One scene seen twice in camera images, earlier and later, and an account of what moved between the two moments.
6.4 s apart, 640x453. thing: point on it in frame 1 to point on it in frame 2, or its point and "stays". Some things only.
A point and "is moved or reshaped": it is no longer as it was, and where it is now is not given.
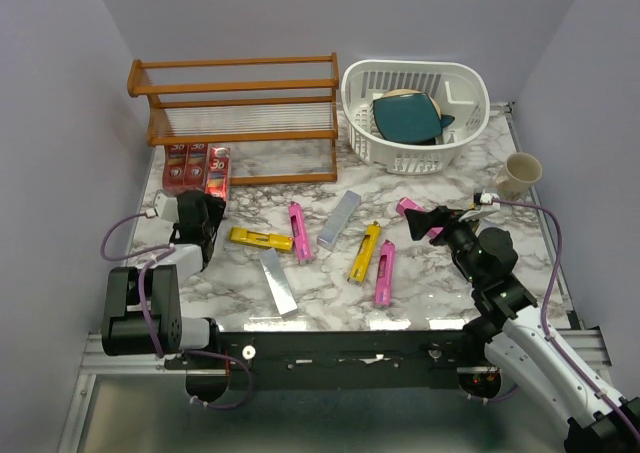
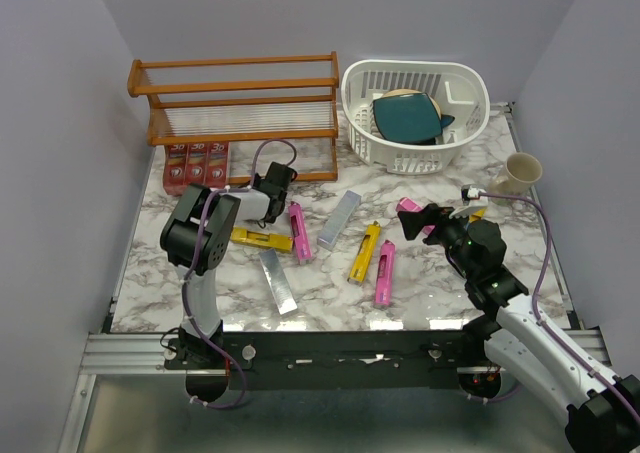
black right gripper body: x=460 y=237 stays
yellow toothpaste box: x=278 y=242 stays
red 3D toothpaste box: x=175 y=158 stays
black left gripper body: x=215 y=208 to x=257 y=181
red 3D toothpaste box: x=218 y=172 is moved or reshaped
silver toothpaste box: x=339 y=220 stays
